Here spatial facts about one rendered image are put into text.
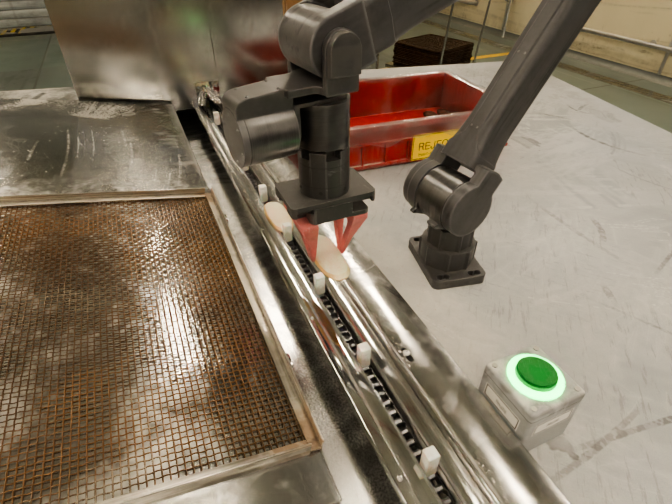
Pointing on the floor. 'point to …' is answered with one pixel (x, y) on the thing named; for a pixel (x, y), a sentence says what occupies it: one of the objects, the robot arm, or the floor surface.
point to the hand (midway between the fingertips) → (326, 250)
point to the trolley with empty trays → (434, 49)
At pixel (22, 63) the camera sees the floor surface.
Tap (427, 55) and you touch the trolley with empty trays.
